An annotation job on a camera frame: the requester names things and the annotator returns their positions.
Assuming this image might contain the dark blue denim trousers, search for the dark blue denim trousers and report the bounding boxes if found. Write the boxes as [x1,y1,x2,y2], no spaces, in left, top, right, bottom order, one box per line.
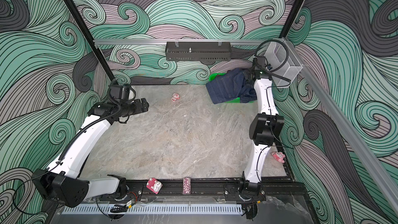
[206,68,257,104]

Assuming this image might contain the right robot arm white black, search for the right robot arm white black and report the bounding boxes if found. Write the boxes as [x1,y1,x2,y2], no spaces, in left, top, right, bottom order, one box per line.
[238,39,291,201]

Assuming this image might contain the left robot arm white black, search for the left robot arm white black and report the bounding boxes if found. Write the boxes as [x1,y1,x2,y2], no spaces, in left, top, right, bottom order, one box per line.
[32,85,149,207]

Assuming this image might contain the green plastic basket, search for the green plastic basket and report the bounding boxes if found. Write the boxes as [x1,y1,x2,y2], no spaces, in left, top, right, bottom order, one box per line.
[206,72,246,104]

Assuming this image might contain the small pink white toy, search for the small pink white toy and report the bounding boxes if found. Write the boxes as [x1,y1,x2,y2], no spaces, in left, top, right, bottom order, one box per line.
[171,93,180,102]

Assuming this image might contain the pink white clip object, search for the pink white clip object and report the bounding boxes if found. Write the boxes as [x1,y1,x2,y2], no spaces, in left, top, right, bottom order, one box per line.
[146,177,163,194]

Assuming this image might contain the pink dotted cylinder block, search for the pink dotted cylinder block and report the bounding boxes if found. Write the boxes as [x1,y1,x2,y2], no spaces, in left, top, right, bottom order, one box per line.
[182,177,191,195]

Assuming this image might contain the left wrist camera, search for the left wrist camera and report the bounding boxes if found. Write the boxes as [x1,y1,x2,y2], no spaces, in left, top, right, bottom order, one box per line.
[109,85,133,101]

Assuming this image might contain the clear plastic wall bin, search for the clear plastic wall bin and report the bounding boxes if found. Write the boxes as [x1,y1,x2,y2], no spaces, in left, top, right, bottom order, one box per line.
[265,38,303,88]

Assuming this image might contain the black perforated wall shelf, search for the black perforated wall shelf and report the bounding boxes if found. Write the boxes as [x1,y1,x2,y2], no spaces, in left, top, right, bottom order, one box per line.
[165,41,232,62]

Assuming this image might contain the horizontal aluminium back rail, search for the horizontal aluminium back rail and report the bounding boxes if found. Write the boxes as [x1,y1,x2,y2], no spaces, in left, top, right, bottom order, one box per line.
[93,38,263,46]

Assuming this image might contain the right aluminium side rail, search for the right aluminium side rail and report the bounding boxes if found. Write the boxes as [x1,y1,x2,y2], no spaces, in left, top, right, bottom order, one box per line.
[284,37,398,215]

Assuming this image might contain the pink toy near right wall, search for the pink toy near right wall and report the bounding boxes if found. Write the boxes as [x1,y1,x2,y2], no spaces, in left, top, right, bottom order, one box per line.
[271,151,286,163]

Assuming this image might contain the red black wire bundle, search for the red black wire bundle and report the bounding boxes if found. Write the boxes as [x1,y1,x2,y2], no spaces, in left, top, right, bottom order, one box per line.
[110,191,139,214]

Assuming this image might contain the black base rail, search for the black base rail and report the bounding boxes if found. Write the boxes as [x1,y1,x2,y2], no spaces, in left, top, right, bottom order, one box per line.
[124,177,307,202]

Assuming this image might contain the white slotted cable duct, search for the white slotted cable duct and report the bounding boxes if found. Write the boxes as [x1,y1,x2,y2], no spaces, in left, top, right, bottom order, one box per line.
[62,203,243,215]

